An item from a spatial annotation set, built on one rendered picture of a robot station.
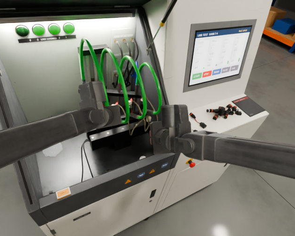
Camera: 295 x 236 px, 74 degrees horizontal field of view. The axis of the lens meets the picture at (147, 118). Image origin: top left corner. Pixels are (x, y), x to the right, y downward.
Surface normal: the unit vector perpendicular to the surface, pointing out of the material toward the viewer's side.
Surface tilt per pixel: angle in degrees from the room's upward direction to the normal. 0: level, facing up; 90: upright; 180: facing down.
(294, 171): 71
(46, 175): 0
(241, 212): 0
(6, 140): 56
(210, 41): 76
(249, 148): 67
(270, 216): 0
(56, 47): 90
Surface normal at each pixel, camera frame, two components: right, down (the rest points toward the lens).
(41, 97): 0.46, 0.67
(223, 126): 0.13, -0.70
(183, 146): -0.71, 0.07
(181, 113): 0.69, -0.09
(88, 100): -0.38, 0.11
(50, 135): 0.91, -0.14
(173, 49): 0.48, 0.48
